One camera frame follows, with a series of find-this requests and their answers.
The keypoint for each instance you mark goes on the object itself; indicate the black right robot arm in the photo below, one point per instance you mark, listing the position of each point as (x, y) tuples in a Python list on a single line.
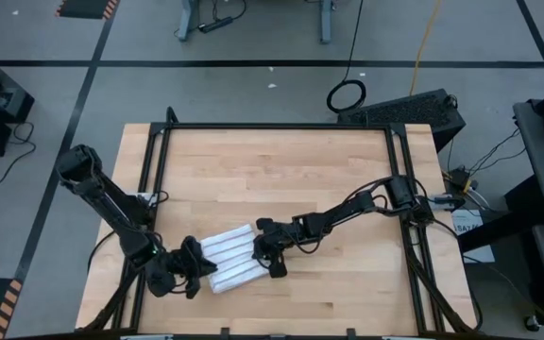
[(347, 210)]

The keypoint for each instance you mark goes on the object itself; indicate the white paper sheet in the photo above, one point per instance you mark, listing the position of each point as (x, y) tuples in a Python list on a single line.
[(477, 245)]

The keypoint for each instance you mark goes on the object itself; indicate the black computer tower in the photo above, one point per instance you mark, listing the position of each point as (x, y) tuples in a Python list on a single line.
[(404, 111)]

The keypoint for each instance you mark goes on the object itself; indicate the black caster wheel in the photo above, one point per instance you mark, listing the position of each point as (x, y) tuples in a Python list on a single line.
[(532, 323)]

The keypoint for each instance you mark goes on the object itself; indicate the white towel with stripes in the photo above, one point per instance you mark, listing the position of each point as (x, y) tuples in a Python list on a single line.
[(234, 260)]

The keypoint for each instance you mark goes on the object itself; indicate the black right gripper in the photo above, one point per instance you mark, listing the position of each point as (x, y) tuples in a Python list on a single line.
[(277, 238)]

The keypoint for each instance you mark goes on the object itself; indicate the grey desk leg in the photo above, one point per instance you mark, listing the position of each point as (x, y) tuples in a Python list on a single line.
[(186, 19), (326, 23)]

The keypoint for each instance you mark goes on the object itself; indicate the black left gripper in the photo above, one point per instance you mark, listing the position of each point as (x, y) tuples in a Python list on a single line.
[(189, 269)]

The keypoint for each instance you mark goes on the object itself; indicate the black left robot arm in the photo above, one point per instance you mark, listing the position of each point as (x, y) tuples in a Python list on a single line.
[(107, 203)]

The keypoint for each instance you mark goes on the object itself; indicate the black power strip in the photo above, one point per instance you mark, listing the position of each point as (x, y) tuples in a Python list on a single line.
[(215, 24)]

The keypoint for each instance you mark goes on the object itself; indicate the small black bracket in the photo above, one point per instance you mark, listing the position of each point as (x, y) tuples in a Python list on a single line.
[(351, 332), (225, 332)]

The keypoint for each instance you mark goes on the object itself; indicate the black aluminium table frame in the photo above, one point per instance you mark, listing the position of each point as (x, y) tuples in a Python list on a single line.
[(277, 126)]

